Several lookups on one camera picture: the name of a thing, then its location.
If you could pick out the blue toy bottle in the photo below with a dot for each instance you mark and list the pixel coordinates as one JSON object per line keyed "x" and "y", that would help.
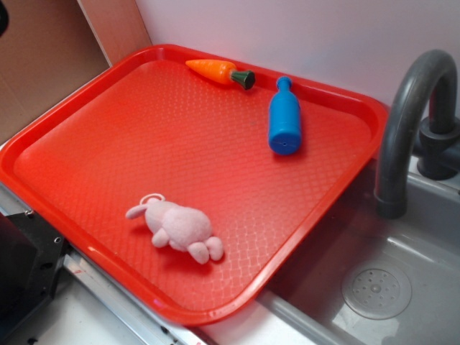
{"x": 284, "y": 127}

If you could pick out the pink plush bunny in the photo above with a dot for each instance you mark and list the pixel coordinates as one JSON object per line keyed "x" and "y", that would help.
{"x": 182, "y": 228}

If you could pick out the red plastic tray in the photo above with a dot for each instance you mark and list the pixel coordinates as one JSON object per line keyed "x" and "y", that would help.
{"x": 151, "y": 125}

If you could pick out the orange toy carrot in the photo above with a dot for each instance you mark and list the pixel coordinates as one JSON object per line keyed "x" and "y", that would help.
{"x": 223, "y": 72}

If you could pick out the grey toy sink basin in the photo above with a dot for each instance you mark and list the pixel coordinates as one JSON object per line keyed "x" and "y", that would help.
{"x": 358, "y": 278}

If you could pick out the grey toy faucet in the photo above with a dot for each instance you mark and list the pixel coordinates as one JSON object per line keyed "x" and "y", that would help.
{"x": 422, "y": 123}

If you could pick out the brown cardboard panel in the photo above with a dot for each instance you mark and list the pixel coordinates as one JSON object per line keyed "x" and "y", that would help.
{"x": 49, "y": 49}

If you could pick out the aluminium rail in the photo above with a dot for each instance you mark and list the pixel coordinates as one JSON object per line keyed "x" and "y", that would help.
{"x": 90, "y": 308}

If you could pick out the black metal mount block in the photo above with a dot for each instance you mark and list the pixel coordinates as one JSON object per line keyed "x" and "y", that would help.
{"x": 32, "y": 253}

